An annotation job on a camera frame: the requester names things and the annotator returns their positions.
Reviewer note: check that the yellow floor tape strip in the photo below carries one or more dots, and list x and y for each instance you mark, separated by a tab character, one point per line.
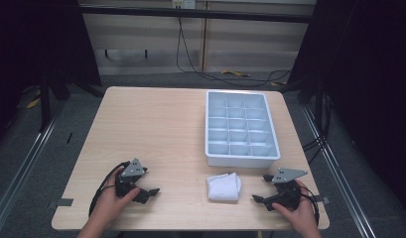
235	73
33	103

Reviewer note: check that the white compartment storage box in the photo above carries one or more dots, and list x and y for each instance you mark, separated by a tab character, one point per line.
240	132

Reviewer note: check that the black horizontal metal bar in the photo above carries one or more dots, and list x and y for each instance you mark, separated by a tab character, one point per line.
190	14

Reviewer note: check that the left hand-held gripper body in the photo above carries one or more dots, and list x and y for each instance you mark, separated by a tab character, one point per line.
132	169

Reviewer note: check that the person's left hand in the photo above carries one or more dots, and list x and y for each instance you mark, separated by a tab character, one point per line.
106	203

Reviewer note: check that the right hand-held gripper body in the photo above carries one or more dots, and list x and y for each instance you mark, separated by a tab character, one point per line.
286	193

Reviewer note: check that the white folded cloth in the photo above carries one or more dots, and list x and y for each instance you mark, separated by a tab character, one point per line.
223	188

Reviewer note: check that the white power outlet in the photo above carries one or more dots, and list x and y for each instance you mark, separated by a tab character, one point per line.
184	3

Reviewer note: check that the black curtain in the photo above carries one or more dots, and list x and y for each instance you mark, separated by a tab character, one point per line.
366	82
31	43

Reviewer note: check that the person's right hand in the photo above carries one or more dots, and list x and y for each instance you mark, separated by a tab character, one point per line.
303	214

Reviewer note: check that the small black floor tape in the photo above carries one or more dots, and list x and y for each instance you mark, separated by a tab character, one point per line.
69	138

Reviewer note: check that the metal floor rail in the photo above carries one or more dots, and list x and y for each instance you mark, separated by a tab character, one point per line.
22	168
339	172

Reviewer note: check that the black metal stand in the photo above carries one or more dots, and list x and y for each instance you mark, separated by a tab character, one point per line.
45	102

